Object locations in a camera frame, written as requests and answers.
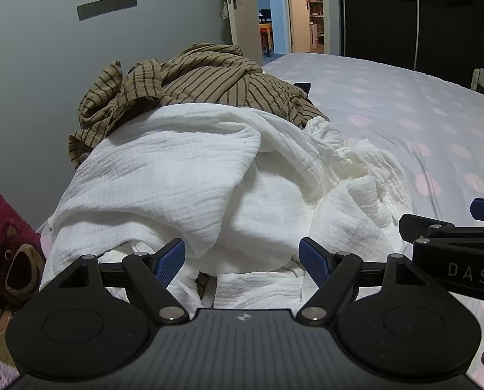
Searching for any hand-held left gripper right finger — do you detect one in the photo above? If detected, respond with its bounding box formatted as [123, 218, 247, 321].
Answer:
[297, 237, 446, 326]

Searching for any brown striped garment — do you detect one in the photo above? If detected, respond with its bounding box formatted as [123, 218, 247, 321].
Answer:
[67, 43, 331, 169]

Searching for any black wardrobe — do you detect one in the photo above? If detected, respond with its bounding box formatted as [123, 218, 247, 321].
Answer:
[339, 0, 484, 78]

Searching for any red and yellow table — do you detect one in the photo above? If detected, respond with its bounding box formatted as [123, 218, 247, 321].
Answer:
[259, 24, 274, 58]

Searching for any white door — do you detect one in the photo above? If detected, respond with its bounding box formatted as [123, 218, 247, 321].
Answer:
[222, 0, 264, 68]

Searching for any grey wall plate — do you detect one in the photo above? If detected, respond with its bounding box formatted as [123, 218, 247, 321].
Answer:
[76, 0, 138, 22]

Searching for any pink bear-print pillow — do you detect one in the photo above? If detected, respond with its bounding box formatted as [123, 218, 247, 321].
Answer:
[0, 171, 48, 305]

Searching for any white crinkle muslin garment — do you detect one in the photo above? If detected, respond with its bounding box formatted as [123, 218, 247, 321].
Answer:
[40, 103, 414, 310]

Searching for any hallway shelf with items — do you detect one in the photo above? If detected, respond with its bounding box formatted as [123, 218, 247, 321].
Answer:
[306, 0, 326, 51]

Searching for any grey pink-dotted bed sheet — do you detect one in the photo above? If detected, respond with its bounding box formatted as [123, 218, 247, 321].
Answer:
[39, 51, 484, 390]

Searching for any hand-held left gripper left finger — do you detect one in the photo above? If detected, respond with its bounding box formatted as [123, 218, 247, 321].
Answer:
[39, 238, 190, 326]

